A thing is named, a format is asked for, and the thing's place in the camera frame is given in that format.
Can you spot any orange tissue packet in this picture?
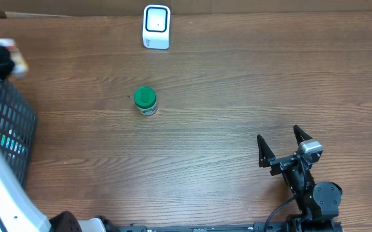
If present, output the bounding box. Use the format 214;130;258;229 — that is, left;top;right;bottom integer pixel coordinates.
0;38;29;79

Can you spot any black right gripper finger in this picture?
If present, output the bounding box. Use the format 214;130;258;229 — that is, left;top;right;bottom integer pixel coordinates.
293;125;312;145
257;134;275;168

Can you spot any green lid jar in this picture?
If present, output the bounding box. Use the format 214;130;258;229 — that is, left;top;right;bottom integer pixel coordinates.
134;86;158;116

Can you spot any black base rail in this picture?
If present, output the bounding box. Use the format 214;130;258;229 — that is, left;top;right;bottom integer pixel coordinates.
108;220;344;232

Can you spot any cardboard back panel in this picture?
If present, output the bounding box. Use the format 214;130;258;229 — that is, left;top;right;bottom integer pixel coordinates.
0;0;372;18

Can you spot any white barcode scanner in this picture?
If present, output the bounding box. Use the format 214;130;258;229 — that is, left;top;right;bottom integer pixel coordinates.
142;5;171;50

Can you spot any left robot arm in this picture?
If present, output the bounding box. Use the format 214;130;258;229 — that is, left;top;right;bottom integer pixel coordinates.
0;45;107;232

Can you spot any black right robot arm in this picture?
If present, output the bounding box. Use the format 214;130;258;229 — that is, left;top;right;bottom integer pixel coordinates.
254;125;343;232

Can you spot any dark grey plastic basket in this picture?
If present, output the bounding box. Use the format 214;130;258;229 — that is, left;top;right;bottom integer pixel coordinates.
0;81;37;187

